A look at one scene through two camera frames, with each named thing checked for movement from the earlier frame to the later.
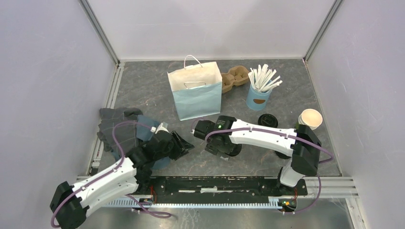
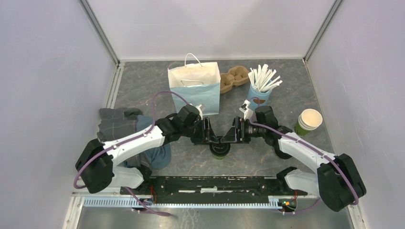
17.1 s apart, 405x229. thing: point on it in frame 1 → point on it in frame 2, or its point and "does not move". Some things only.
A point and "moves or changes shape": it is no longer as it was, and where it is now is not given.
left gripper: x=181 y=146 → x=201 y=139
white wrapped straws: x=261 y=79 does not move
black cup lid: x=236 y=150 moves or changes shape
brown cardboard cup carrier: x=237 y=75 does not move
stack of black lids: x=282 y=155 does not move
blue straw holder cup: x=257 y=100 does not move
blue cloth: x=144 y=124 does not move
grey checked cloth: x=125 y=133 does not move
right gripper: x=213 y=149 → x=232 y=135
